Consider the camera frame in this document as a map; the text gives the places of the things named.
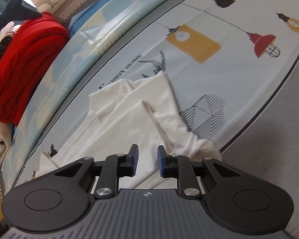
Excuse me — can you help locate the dark star-print folded quilt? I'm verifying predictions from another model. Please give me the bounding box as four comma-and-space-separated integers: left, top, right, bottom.
0, 33, 16, 66

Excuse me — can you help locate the white t-shirt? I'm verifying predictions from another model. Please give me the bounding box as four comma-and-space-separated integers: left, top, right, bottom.
34, 72, 223, 190

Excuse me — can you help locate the red folded blanket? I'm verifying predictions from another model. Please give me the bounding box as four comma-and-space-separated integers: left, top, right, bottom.
0, 12, 70, 126

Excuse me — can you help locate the cream folded blanket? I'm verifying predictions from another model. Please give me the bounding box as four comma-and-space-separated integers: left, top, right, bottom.
0, 119, 16, 170

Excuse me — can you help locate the dark blue shark plush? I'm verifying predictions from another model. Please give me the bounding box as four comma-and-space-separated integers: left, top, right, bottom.
0, 0, 43, 36

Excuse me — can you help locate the light blue patterned blanket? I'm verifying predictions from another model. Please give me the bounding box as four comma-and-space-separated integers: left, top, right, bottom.
1, 0, 225, 192

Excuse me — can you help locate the blue sheet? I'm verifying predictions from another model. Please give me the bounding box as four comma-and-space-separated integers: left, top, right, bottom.
69, 0, 132, 39

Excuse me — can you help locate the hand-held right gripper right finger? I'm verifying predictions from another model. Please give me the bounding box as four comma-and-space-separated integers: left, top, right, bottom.
157, 145, 242, 200

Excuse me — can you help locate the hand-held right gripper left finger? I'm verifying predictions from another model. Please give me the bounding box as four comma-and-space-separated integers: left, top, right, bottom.
54, 144, 140, 200

